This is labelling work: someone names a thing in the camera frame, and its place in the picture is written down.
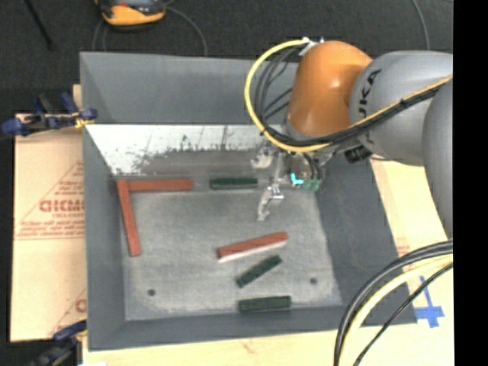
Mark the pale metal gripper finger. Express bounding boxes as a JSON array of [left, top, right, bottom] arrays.
[[256, 184, 285, 223], [250, 143, 274, 170]]

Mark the dark green flat block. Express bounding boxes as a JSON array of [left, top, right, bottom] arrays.
[[238, 295, 293, 313], [209, 177, 259, 191], [235, 254, 284, 289]]

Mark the red-brown flat block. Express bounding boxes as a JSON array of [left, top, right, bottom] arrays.
[[217, 231, 289, 264], [124, 178, 195, 193], [115, 179, 143, 258]]

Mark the grey metal bin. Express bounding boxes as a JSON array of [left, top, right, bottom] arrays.
[[79, 50, 417, 351]]

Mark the brown cardboard board red print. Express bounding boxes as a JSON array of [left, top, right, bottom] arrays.
[[9, 123, 89, 342]]

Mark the black cylinder on white bracket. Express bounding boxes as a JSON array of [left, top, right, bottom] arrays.
[[344, 146, 374, 164]]

